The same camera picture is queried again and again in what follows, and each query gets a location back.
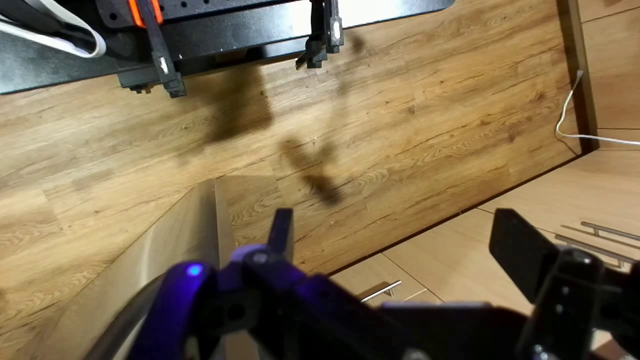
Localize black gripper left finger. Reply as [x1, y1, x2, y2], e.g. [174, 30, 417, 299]
[266, 207, 293, 260]

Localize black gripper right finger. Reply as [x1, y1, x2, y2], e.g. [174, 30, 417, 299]
[490, 207, 558, 302]

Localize stainless steel fridge door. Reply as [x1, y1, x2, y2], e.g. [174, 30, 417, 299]
[33, 180, 229, 360]

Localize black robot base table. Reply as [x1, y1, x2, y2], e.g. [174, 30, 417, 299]
[0, 0, 454, 95]

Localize wooden kitchen cabinets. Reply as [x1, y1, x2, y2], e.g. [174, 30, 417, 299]
[328, 0, 640, 355]

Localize black clamp on table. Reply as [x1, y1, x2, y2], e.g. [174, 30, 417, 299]
[296, 0, 344, 68]

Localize white cable on floor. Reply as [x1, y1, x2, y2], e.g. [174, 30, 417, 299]
[554, 68, 640, 148]

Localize orange handled black clamp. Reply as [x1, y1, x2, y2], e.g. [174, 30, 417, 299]
[128, 0, 185, 97]

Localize white cable on table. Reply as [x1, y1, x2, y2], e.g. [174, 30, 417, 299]
[0, 0, 107, 60]

